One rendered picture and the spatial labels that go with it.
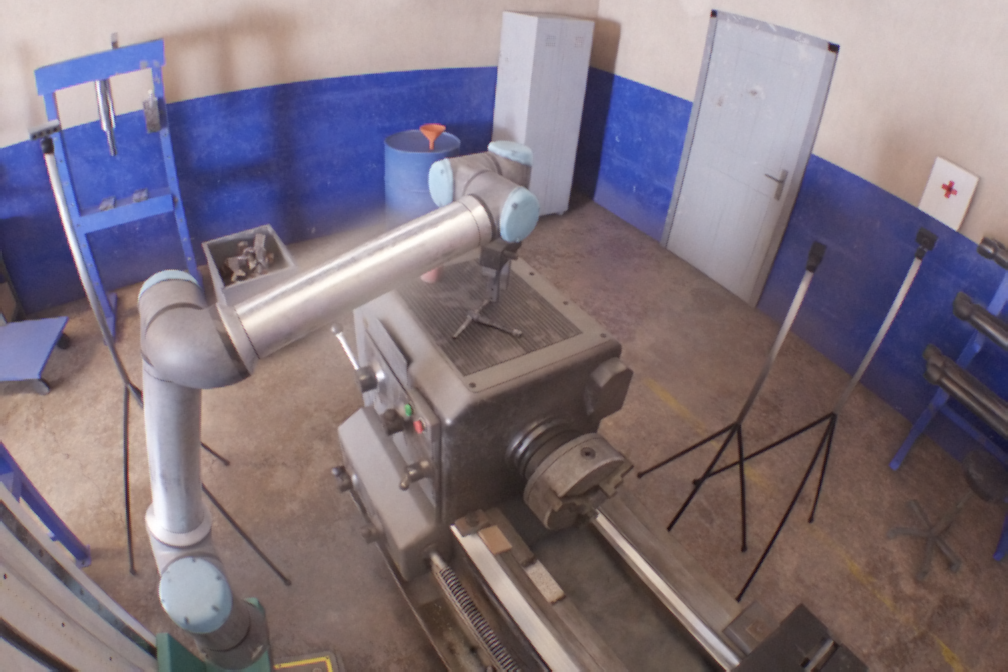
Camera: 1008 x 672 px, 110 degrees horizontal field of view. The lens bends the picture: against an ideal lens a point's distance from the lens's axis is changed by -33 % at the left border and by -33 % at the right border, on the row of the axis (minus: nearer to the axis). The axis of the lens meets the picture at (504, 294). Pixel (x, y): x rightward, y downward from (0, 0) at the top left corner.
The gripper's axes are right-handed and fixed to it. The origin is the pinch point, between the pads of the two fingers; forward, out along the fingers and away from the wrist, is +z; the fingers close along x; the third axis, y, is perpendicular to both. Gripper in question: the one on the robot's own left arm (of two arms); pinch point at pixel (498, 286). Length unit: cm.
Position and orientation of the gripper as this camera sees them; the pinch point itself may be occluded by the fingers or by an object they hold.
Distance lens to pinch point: 121.1
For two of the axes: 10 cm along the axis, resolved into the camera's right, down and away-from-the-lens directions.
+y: 9.2, 2.9, -2.8
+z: -0.9, 8.2, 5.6
